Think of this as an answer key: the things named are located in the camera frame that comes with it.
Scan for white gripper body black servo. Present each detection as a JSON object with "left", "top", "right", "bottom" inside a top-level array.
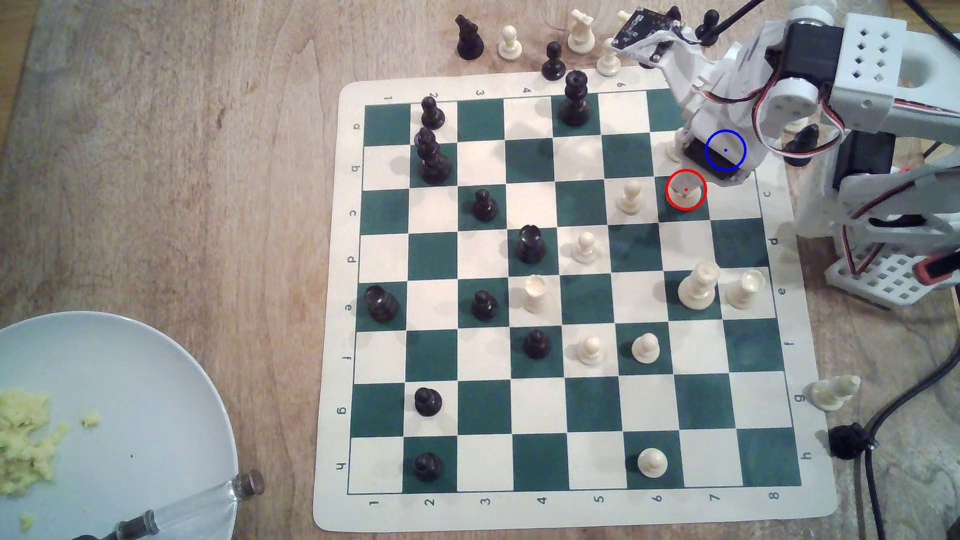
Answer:
[{"left": 686, "top": 43, "right": 774, "bottom": 189}]

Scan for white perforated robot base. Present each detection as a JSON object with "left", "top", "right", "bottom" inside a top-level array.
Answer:
[{"left": 825, "top": 251, "right": 960, "bottom": 309}]

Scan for black chess king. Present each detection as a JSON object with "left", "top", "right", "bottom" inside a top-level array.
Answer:
[{"left": 559, "top": 69, "right": 594, "bottom": 127}]

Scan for white chess queen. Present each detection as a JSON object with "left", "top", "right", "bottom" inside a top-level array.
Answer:
[{"left": 677, "top": 261, "right": 721, "bottom": 312}]

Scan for black chess rook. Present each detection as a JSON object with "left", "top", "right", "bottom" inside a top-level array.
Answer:
[
  {"left": 516, "top": 224, "right": 547, "bottom": 264},
  {"left": 364, "top": 285, "right": 400, "bottom": 324}
]

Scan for black chess bishop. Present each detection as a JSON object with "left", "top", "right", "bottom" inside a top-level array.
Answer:
[{"left": 456, "top": 14, "right": 486, "bottom": 61}]

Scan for black chess queen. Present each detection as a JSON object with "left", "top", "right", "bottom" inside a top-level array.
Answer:
[{"left": 414, "top": 127, "right": 453, "bottom": 186}]

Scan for green white chess mat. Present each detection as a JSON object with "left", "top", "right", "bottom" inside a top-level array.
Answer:
[{"left": 312, "top": 66, "right": 839, "bottom": 534}]

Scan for black chess knight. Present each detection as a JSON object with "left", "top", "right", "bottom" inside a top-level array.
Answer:
[{"left": 828, "top": 423, "right": 871, "bottom": 460}]

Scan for orange black clamp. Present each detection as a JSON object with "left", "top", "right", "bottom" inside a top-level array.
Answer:
[{"left": 921, "top": 253, "right": 960, "bottom": 286}]

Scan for pale blue plate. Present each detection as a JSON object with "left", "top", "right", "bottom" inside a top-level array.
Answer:
[{"left": 0, "top": 311, "right": 240, "bottom": 540}]

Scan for yellow crumbly food pile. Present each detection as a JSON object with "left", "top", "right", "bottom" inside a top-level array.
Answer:
[{"left": 0, "top": 388, "right": 69, "bottom": 498}]

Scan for red white black servo wires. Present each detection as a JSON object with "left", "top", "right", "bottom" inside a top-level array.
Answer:
[{"left": 693, "top": 78, "right": 845, "bottom": 160}]

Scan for black camera cable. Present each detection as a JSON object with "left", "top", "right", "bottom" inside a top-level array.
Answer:
[{"left": 705, "top": 0, "right": 768, "bottom": 40}]

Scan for small camera circuit board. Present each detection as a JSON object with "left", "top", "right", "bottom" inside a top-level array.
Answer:
[{"left": 611, "top": 7, "right": 684, "bottom": 54}]

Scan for thick black cable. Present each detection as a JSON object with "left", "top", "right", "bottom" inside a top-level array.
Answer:
[{"left": 858, "top": 358, "right": 960, "bottom": 540}]

